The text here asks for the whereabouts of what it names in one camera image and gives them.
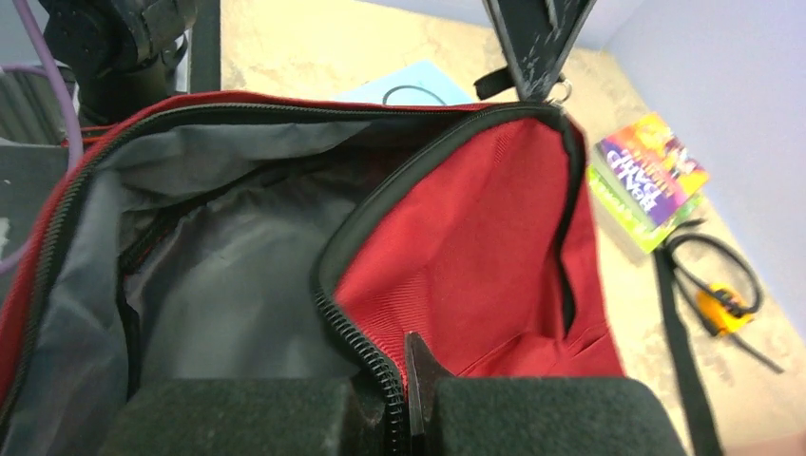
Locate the purple Roald Dahl book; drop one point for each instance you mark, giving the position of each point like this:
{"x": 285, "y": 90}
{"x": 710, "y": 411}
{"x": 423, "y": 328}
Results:
{"x": 649, "y": 168}

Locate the red student backpack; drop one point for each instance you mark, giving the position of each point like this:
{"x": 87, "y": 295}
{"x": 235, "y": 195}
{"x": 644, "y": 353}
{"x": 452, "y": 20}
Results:
{"x": 232, "y": 236}

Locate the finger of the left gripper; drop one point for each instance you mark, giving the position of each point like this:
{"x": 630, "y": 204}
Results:
{"x": 536, "y": 37}

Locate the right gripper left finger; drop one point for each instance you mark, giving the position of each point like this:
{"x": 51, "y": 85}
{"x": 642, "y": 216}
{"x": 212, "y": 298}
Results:
{"x": 245, "y": 417}

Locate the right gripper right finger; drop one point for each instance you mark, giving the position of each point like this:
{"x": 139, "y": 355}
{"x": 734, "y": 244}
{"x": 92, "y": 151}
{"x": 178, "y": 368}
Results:
{"x": 452, "y": 415}

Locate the light blue notebook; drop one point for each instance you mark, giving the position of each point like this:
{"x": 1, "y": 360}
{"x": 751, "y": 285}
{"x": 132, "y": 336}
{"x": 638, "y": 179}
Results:
{"x": 421, "y": 83}

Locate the green paperback book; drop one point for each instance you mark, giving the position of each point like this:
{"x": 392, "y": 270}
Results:
{"x": 623, "y": 214}

